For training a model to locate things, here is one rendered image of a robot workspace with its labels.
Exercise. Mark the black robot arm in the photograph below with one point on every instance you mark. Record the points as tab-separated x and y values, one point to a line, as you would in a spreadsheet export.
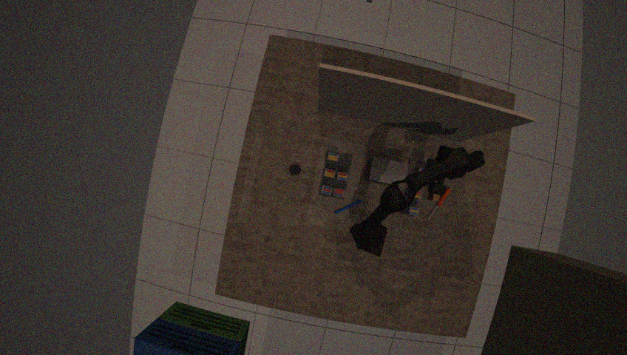
392	200

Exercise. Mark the red-handled screwdriver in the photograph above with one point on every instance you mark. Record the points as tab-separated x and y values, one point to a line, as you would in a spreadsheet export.
441	200

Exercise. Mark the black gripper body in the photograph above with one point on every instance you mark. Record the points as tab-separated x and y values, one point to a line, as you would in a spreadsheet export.
438	188

